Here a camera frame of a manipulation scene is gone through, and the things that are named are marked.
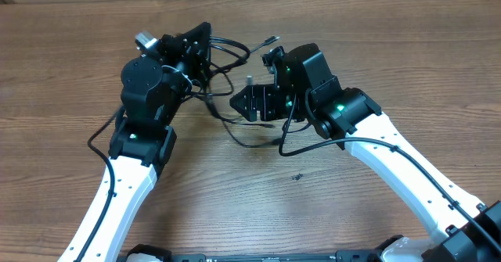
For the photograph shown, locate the thin black USB cable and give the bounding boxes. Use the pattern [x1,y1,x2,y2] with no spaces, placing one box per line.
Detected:
[203,34,283,149]

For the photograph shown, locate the thick black USB cable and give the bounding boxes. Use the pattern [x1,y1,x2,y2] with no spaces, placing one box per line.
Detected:
[195,35,251,99]

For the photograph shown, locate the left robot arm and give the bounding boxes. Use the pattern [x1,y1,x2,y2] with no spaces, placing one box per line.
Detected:
[60,22,211,261]

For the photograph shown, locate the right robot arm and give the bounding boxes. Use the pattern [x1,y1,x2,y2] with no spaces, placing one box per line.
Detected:
[229,43,500,261]

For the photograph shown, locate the small black debris piece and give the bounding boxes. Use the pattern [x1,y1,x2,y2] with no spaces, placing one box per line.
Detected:
[292,174,304,181]

